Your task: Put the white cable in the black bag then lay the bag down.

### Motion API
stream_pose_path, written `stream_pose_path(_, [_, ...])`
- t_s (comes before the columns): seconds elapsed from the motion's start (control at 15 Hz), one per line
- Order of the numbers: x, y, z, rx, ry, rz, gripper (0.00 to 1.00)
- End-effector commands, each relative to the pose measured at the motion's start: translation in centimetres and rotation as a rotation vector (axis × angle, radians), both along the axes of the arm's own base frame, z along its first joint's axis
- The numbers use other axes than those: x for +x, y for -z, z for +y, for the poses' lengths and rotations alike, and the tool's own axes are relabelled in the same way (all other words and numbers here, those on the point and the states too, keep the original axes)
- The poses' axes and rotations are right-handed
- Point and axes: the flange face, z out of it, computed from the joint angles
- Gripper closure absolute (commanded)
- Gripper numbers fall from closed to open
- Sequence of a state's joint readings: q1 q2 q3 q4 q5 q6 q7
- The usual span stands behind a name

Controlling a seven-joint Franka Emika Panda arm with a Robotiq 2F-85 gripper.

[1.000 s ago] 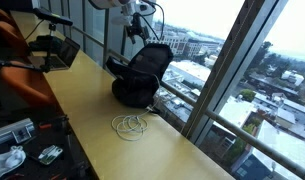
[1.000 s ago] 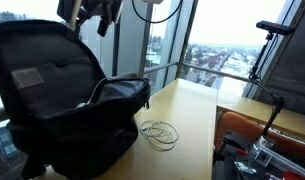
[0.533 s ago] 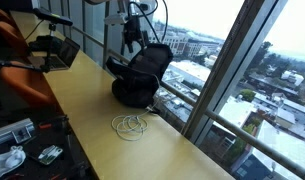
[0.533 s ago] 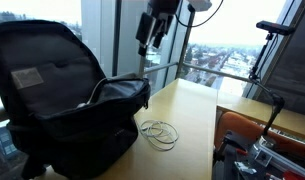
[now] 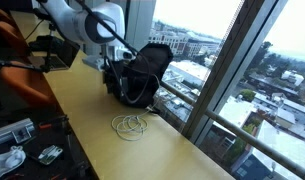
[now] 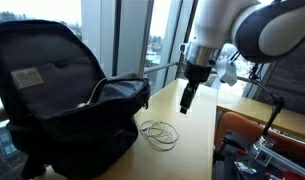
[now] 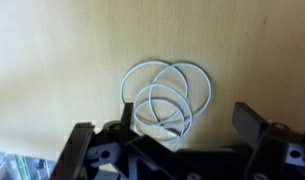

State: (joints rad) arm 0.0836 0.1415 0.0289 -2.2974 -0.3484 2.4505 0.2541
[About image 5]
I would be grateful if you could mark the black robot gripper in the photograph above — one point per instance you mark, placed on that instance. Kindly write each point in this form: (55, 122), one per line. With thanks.
(113, 78)

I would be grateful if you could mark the white face mask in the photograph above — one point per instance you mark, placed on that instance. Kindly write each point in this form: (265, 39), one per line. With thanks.
(7, 161)

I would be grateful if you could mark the black camera stand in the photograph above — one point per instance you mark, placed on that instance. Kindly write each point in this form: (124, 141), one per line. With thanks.
(47, 66)

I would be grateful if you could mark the small green circuit board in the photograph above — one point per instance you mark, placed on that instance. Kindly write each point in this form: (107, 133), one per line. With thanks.
(50, 155)

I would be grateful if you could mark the black backpack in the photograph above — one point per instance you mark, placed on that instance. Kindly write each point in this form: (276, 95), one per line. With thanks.
(152, 66)

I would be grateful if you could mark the orange office chair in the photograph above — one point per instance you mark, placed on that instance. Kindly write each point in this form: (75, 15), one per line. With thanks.
(25, 85)

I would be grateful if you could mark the aluminium extrusion rail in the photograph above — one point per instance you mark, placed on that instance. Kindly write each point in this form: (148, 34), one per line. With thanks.
(8, 131)

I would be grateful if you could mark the grey window frame post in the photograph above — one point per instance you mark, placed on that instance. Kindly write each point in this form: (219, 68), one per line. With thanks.
(225, 66)

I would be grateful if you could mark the metal window railing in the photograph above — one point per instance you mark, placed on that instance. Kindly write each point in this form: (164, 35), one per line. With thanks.
(245, 135)

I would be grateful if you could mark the dark laptop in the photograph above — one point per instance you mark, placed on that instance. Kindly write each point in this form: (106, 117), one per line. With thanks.
(67, 53)

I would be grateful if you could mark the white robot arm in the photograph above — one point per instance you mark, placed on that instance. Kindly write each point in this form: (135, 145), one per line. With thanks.
(75, 20)

